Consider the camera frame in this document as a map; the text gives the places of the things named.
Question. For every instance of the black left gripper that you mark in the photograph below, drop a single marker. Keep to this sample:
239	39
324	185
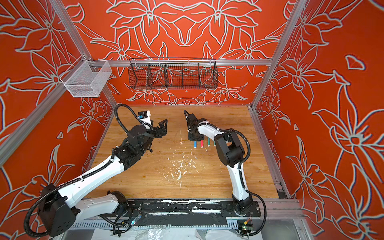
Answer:
159	134

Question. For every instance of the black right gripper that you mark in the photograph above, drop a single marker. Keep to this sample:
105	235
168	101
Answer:
191	139

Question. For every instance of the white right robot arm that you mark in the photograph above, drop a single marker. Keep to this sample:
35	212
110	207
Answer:
233	150

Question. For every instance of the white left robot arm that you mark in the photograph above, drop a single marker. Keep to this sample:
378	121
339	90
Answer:
59	207

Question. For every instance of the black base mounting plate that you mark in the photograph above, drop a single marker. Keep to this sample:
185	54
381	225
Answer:
221	207

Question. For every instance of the clear plastic bin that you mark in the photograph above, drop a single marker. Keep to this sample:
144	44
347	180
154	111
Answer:
87	78

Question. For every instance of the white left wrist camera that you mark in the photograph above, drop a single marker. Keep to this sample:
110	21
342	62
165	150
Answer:
145	118

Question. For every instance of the black wire basket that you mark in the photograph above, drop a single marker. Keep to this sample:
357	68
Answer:
173	74

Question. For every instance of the aluminium frame rails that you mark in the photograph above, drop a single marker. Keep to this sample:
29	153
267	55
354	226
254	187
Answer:
37	52

